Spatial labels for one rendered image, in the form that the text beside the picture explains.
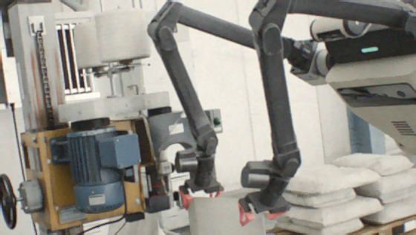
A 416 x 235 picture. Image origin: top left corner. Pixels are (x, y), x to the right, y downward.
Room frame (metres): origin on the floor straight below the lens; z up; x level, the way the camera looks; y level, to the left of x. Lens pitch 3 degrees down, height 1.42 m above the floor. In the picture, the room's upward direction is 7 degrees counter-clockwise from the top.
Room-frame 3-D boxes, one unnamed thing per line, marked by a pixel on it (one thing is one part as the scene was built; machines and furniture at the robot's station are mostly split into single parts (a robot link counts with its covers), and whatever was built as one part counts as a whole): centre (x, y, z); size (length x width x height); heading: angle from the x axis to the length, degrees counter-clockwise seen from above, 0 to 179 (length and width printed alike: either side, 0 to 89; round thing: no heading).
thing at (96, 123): (1.94, 0.36, 1.35); 0.12 x 0.12 x 0.04
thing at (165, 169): (2.15, 0.17, 1.14); 0.05 x 0.04 x 0.16; 120
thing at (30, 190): (2.05, 0.60, 1.14); 0.11 x 0.06 x 0.11; 30
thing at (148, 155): (2.25, 0.28, 1.26); 0.22 x 0.05 x 0.16; 30
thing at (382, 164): (5.45, -1.32, 0.56); 0.67 x 0.43 x 0.15; 30
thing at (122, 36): (2.02, 0.24, 1.61); 0.17 x 0.17 x 0.17
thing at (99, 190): (1.94, 0.36, 1.21); 0.15 x 0.15 x 0.25
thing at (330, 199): (5.10, -0.76, 0.44); 0.66 x 0.42 x 0.14; 24
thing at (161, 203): (2.19, 0.22, 1.04); 0.08 x 0.06 x 0.05; 120
